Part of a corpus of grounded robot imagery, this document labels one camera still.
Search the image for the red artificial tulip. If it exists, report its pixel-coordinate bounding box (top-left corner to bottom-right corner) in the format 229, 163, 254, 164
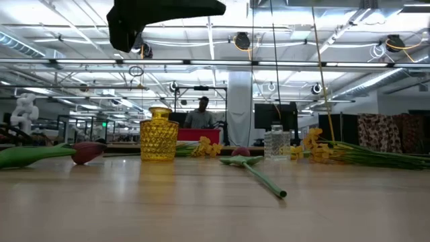
220, 147, 288, 199
0, 141, 108, 169

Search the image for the yellow textured glass vase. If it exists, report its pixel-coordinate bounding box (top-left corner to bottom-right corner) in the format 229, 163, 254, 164
139, 106, 180, 162

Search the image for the clear textured glass vase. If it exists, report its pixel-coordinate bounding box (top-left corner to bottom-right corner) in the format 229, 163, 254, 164
264, 124, 292, 159

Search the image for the black monitor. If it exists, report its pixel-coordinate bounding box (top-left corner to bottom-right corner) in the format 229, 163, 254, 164
254, 102, 299, 131
167, 112, 188, 129

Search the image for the person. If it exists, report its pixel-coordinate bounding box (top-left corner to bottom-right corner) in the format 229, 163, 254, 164
183, 96, 216, 130

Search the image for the red plastic bin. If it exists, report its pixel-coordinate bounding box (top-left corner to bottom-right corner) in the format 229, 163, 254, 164
177, 128, 222, 145

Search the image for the white square pillar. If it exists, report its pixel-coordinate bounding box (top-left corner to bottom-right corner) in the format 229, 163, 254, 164
227, 71, 253, 147

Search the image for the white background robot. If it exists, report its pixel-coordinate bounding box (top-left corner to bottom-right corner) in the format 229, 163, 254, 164
9, 93, 40, 135

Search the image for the black cabinet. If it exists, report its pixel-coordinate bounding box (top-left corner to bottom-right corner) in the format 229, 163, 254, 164
318, 113, 359, 145

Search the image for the floral patterned fabric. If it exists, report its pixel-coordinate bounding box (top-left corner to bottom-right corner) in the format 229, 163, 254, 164
357, 113, 404, 153

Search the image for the dark patterned fabric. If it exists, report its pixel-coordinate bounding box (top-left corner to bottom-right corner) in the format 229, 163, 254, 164
399, 112, 430, 155

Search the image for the black camera stand frame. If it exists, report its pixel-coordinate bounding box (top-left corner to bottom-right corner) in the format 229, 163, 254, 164
173, 85, 228, 115

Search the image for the black hanging cable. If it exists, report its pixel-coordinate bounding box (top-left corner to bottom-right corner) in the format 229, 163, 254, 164
270, 0, 282, 125

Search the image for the black aluminium table frame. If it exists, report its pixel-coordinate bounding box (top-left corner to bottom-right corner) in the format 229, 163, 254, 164
107, 143, 265, 157

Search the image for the yellow hanging cable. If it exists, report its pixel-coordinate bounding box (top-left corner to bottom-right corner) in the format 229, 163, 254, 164
310, 0, 335, 142

